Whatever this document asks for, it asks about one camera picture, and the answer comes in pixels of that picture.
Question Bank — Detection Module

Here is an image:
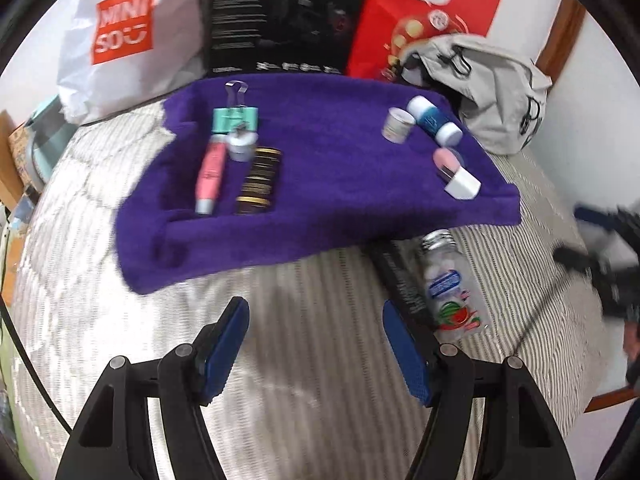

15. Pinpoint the clear candy bottle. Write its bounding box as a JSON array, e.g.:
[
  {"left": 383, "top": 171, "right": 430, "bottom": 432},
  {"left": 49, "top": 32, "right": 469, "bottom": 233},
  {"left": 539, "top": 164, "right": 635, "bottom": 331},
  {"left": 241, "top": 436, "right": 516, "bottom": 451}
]
[{"left": 419, "top": 230, "right": 490, "bottom": 342}]

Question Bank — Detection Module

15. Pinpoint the black rectangular lighter box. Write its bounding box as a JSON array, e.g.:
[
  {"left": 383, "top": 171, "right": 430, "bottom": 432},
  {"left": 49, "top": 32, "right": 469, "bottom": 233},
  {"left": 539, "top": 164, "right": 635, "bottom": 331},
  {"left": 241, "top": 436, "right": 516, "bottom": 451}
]
[{"left": 363, "top": 240, "right": 435, "bottom": 340}]

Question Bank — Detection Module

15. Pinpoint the black gold cylindrical tube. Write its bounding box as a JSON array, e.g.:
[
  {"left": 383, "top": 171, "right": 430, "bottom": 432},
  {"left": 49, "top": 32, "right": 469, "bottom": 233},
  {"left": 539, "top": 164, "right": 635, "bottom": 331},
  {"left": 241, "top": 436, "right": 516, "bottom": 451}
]
[{"left": 235, "top": 148, "right": 282, "bottom": 214}]

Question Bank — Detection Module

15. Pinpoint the pink eraser block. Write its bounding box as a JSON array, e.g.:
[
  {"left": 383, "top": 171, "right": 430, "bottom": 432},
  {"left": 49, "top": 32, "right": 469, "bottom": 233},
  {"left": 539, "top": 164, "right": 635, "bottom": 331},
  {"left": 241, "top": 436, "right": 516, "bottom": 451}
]
[{"left": 433, "top": 148, "right": 482, "bottom": 200}]

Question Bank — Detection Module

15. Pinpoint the pink highlighter pen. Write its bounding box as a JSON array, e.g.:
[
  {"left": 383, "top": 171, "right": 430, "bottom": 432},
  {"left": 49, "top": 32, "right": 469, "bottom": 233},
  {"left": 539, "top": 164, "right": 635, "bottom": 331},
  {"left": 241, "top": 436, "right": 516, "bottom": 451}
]
[{"left": 195, "top": 134, "right": 227, "bottom": 216}]

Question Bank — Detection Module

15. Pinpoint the white USB charger cube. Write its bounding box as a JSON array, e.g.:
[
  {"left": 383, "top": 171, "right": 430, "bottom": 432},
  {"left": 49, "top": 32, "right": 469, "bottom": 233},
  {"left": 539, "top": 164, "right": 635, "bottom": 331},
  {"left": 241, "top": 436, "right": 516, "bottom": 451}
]
[{"left": 227, "top": 122, "right": 258, "bottom": 162}]

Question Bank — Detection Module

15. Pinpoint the teal binder clip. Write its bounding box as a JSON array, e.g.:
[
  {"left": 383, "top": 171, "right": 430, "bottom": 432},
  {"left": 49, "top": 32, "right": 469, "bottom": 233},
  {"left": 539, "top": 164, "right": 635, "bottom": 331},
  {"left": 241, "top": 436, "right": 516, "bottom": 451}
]
[{"left": 212, "top": 79, "right": 258, "bottom": 134}]

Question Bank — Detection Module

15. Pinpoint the blue white cylinder container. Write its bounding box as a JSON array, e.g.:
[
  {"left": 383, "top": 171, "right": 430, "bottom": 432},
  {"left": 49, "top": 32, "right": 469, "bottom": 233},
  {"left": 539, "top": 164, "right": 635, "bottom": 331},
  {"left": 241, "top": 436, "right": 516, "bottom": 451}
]
[{"left": 407, "top": 96, "right": 463, "bottom": 148}]

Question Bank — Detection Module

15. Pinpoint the striped quilted mattress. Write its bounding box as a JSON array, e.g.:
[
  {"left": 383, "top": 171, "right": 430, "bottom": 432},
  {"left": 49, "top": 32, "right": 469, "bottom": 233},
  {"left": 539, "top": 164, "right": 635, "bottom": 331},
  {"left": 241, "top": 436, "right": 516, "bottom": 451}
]
[{"left": 10, "top": 103, "right": 608, "bottom": 479}]

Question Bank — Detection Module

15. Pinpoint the purple towel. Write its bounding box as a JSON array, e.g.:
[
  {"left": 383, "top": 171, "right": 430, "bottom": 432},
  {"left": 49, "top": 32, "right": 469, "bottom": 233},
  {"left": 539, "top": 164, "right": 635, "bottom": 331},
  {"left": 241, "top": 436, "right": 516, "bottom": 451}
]
[{"left": 115, "top": 73, "right": 521, "bottom": 294}]

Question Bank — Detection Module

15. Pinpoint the grey Nike waist bag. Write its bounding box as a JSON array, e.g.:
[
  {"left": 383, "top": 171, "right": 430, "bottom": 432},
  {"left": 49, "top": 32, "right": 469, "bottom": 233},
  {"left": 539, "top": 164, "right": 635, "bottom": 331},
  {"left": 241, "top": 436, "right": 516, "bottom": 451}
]
[{"left": 396, "top": 34, "right": 552, "bottom": 156}]

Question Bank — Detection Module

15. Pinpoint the wooden bedside table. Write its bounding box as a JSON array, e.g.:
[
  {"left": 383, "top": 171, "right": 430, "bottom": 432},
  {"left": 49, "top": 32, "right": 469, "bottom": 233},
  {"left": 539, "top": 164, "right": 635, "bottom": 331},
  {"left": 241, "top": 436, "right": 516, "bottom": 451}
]
[{"left": 1, "top": 110, "right": 27, "bottom": 307}]

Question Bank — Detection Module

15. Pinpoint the teal thermos jug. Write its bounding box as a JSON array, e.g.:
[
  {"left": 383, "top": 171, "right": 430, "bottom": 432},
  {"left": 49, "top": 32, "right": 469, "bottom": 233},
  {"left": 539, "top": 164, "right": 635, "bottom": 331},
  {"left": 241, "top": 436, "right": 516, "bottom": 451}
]
[{"left": 24, "top": 96, "right": 77, "bottom": 192}]

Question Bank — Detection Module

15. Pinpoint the white Miniso plastic bag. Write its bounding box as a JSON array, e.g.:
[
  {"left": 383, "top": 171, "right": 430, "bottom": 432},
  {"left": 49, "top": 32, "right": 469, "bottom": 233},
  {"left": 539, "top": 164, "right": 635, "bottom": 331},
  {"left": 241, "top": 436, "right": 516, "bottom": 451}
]
[{"left": 54, "top": 0, "right": 212, "bottom": 126}]

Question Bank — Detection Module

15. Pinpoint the black headphone box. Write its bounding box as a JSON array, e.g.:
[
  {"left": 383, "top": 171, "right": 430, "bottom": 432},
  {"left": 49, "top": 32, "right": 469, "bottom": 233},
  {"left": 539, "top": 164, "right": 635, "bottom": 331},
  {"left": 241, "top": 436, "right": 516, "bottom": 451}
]
[{"left": 205, "top": 0, "right": 364, "bottom": 77}]

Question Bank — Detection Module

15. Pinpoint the red paper shopping bag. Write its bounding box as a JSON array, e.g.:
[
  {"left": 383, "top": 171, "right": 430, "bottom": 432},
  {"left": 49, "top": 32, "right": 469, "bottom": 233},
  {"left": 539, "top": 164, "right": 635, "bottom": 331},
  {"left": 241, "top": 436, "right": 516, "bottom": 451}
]
[{"left": 346, "top": 0, "right": 501, "bottom": 80}]

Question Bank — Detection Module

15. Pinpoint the black cable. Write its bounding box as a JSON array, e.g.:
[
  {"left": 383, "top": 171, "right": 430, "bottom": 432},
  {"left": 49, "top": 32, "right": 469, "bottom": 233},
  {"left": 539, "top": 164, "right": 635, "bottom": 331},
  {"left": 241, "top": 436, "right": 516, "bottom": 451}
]
[{"left": 0, "top": 294, "right": 74, "bottom": 436}]

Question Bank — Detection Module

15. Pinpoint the wooden door frame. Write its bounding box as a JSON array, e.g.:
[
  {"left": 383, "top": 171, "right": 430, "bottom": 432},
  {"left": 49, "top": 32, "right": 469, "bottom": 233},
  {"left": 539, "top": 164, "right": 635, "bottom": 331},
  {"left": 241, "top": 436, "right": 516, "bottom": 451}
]
[{"left": 536, "top": 0, "right": 586, "bottom": 82}]

